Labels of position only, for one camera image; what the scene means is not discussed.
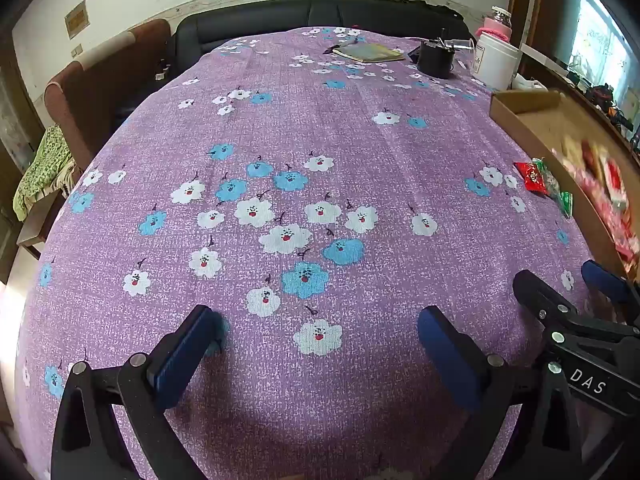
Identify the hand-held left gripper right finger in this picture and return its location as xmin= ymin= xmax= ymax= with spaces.
xmin=417 ymin=305 xmax=583 ymax=480

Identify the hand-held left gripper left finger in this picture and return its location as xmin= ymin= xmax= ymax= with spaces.
xmin=50 ymin=304 xmax=223 ymax=480

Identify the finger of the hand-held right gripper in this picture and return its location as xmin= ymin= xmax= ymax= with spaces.
xmin=581 ymin=259 xmax=640 ymax=307
xmin=512 ymin=269 xmax=582 ymax=347

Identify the pile of snack packets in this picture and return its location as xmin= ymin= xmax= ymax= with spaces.
xmin=552 ymin=135 xmax=640 ymax=266

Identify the cardboard box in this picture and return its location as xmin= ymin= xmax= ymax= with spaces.
xmin=489 ymin=89 xmax=640 ymax=281

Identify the green clear candy packet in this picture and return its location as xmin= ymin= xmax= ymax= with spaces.
xmin=532 ymin=157 xmax=574 ymax=218

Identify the red figure print packet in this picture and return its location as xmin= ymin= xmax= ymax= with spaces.
xmin=514 ymin=159 xmax=548 ymax=193

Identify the wooden side table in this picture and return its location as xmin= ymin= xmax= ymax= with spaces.
xmin=17 ymin=190 xmax=66 ymax=261

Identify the white cloth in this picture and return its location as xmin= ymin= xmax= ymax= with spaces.
xmin=512 ymin=74 xmax=548 ymax=92

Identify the wooden sideboard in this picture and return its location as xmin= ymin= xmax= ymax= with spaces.
xmin=520 ymin=42 xmax=640 ymax=161

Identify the purple floral tablecloth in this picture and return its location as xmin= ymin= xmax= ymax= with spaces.
xmin=12 ymin=25 xmax=626 ymax=480

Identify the white jar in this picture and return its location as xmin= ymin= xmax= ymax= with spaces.
xmin=472 ymin=35 xmax=521 ymax=92

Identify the green patterned cloth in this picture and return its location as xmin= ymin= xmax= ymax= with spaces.
xmin=12 ymin=125 xmax=83 ymax=221

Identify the frosted glass panel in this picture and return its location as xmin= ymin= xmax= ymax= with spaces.
xmin=567 ymin=0 xmax=636 ymax=106

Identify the black container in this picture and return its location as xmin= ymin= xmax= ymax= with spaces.
xmin=417 ymin=37 xmax=457 ymax=79

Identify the pink sleeved bottle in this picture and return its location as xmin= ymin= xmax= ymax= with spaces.
xmin=476 ymin=6 xmax=513 ymax=43

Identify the brown armchair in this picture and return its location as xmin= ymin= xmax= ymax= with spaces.
xmin=44 ymin=19 xmax=173 ymax=171

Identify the notebook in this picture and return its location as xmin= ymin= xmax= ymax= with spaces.
xmin=332 ymin=42 xmax=406 ymax=65

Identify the black sofa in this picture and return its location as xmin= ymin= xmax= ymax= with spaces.
xmin=172 ymin=0 xmax=471 ymax=68

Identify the wooden door frame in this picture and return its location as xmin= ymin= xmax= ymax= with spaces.
xmin=510 ymin=0 xmax=543 ymax=48

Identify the wall plaque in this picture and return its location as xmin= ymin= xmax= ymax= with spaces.
xmin=64 ymin=2 xmax=90 ymax=40

